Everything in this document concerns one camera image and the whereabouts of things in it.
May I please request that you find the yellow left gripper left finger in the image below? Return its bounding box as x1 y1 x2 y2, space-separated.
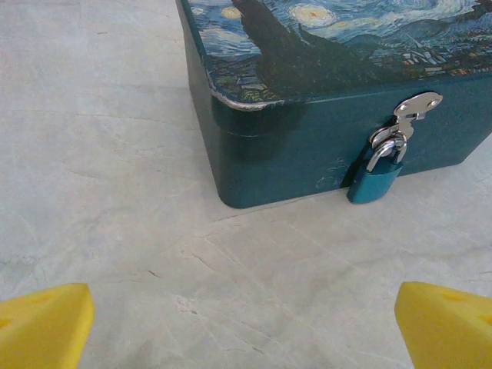
0 283 95 369

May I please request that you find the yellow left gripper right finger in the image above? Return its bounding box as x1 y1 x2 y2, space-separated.
394 281 492 369

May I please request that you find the small blue padlock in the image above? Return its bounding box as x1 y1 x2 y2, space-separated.
347 138 407 204

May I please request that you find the starry night print tin box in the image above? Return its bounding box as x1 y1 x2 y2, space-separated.
175 0 492 211

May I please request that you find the silver metal box hasp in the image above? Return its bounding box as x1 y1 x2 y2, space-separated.
368 91 444 155

